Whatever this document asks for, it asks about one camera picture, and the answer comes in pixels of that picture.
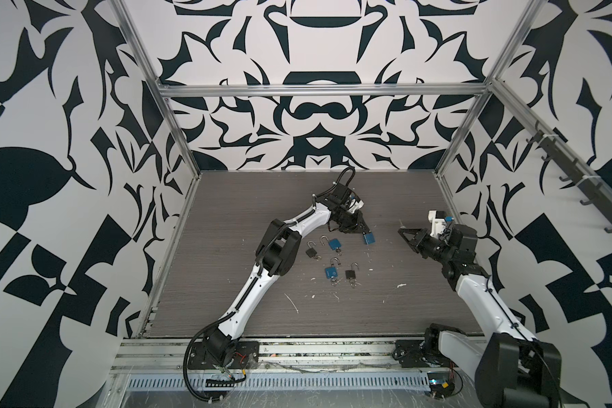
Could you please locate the white slotted cable duct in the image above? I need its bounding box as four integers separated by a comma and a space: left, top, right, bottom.
124, 373, 432, 393

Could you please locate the aluminium front rail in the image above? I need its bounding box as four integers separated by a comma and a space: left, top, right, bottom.
109, 336, 544, 376

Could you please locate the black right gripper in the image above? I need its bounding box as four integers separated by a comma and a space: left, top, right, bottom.
399, 227, 456, 266

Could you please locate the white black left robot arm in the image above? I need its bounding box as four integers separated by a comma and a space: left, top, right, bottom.
187, 182, 371, 367

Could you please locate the aluminium frame post left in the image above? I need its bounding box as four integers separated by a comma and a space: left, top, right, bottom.
109, 0, 201, 180

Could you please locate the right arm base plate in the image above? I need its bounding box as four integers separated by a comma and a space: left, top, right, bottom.
391, 339, 455, 368

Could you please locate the aluminium frame post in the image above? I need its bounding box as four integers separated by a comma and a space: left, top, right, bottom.
109, 0, 201, 180
435, 0, 547, 180

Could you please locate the blue padlock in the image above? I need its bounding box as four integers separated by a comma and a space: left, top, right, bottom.
362, 232, 376, 245
320, 236, 342, 254
325, 258, 341, 287

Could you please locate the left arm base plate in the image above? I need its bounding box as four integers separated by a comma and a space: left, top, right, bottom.
187, 341, 260, 370

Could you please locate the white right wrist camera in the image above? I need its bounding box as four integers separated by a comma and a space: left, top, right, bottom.
428, 210, 454, 238

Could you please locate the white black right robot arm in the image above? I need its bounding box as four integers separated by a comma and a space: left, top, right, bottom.
398, 219, 563, 407

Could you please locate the aluminium frame post right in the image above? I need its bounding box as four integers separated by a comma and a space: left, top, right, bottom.
435, 0, 547, 180

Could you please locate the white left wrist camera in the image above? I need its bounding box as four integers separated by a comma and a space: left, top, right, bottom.
345, 195, 365, 214

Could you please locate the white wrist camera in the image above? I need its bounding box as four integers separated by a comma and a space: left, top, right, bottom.
345, 195, 365, 214
428, 210, 454, 238

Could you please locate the small circuit board right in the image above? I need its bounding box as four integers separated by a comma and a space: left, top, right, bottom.
425, 372, 464, 400

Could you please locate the grey hook rack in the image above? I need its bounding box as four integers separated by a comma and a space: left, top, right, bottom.
527, 122, 612, 234

